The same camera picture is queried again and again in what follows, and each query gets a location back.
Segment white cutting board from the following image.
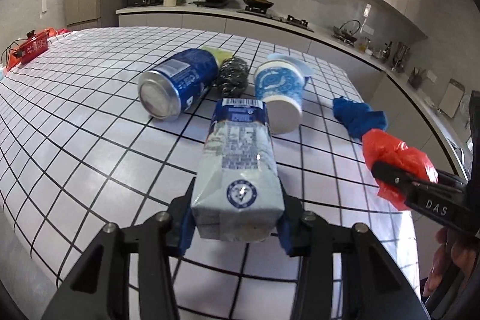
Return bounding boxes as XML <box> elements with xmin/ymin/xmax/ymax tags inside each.
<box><xmin>439</xmin><ymin>79</ymin><xmax>465</xmax><ymax>118</ymax></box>

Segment person's right hand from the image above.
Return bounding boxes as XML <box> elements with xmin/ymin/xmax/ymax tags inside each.
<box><xmin>422</xmin><ymin>227</ymin><xmax>479</xmax><ymax>297</ymax></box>

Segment red electric hotpot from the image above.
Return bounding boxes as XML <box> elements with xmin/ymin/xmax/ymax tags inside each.
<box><xmin>8</xmin><ymin>28</ymin><xmax>57</xmax><ymax>68</ymax></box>

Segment steel wool scrubber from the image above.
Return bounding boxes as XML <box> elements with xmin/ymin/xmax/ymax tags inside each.
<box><xmin>215</xmin><ymin>57</ymin><xmax>249</xmax><ymax>98</ymax></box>

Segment blue aluminium drink can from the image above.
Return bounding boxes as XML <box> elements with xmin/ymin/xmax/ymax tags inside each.
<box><xmin>137</xmin><ymin>49</ymin><xmax>219</xmax><ymax>121</ymax></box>

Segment blue cloth rag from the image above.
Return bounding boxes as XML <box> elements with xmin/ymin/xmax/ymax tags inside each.
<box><xmin>333</xmin><ymin>97</ymin><xmax>388</xmax><ymax>140</ymax></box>

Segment black gas stove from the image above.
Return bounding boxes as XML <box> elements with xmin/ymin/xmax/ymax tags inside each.
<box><xmin>189</xmin><ymin>1</ymin><xmax>314</xmax><ymax>32</ymax></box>

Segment black frying wok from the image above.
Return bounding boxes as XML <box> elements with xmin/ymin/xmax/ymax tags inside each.
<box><xmin>242</xmin><ymin>0</ymin><xmax>273</xmax><ymax>10</ymax></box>

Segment blue patterned paper cup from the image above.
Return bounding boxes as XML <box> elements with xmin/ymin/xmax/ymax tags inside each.
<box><xmin>254</xmin><ymin>53</ymin><xmax>313</xmax><ymax>135</ymax></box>

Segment red plastic bag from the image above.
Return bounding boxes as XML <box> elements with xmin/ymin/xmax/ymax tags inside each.
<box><xmin>361</xmin><ymin>128</ymin><xmax>440</xmax><ymax>212</ymax></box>

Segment yellow green sponge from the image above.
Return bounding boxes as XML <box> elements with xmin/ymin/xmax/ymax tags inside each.
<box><xmin>201</xmin><ymin>46</ymin><xmax>233</xmax><ymax>67</ymax></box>

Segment black utensil holder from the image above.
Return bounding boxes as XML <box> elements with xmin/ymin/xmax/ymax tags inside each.
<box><xmin>408</xmin><ymin>67</ymin><xmax>426</xmax><ymax>90</ymax></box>

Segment blue white milk carton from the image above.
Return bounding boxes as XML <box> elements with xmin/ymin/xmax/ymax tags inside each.
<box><xmin>190</xmin><ymin>98</ymin><xmax>284</xmax><ymax>242</ymax></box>

